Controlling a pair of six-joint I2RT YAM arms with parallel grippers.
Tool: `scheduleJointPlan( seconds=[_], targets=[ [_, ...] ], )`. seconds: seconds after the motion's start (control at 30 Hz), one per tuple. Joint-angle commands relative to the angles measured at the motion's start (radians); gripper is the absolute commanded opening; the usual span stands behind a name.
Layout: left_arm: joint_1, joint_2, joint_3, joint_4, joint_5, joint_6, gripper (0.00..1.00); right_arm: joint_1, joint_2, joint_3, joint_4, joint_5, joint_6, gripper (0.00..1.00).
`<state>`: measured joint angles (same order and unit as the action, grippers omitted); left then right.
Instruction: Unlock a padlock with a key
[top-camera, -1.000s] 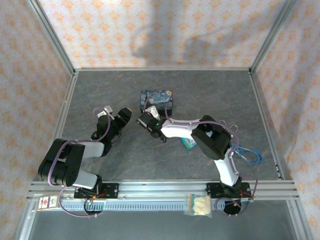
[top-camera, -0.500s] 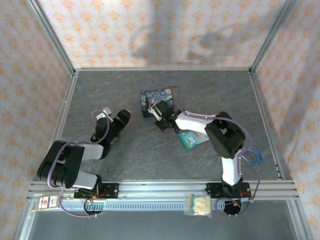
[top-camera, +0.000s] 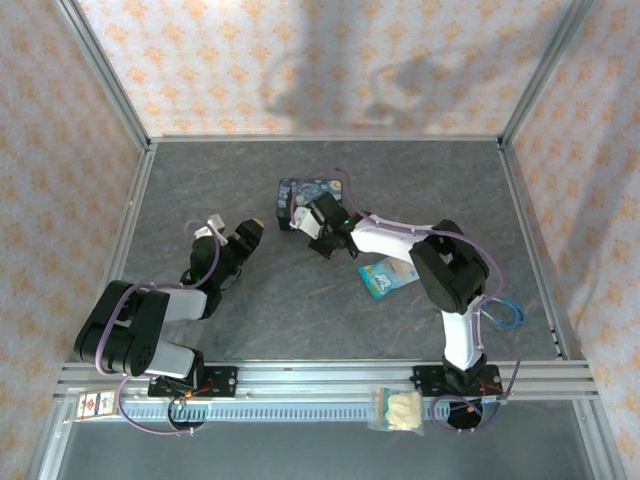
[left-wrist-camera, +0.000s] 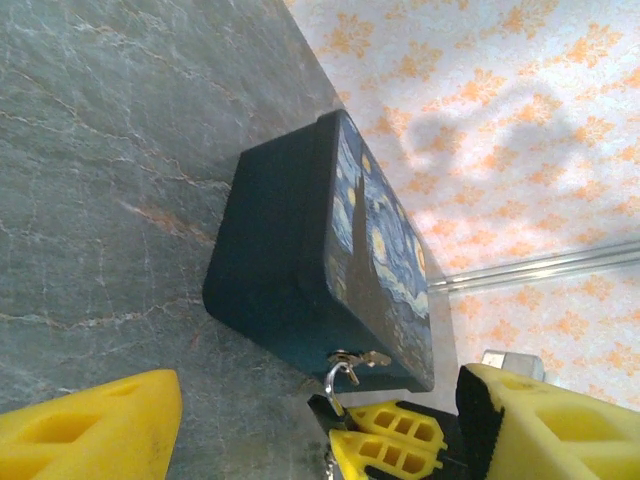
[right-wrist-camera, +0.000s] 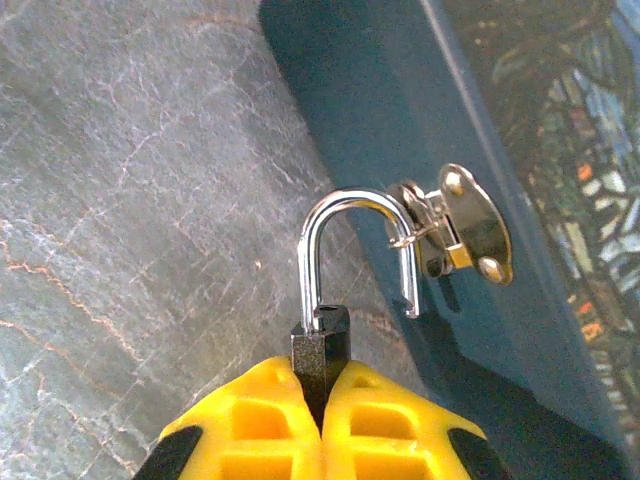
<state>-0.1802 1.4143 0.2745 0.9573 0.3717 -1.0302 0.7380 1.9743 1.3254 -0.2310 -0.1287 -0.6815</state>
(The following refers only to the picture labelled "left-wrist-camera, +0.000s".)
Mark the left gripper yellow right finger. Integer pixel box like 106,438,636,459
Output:
457,362,640,480

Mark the blue starry night print box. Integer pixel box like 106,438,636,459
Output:
202,108,436,394

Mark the aluminium frame post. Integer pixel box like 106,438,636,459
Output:
427,238,640,297

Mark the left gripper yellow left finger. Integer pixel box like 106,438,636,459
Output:
0,368,183,480

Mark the silver metal block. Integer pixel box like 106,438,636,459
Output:
480,348,546,384

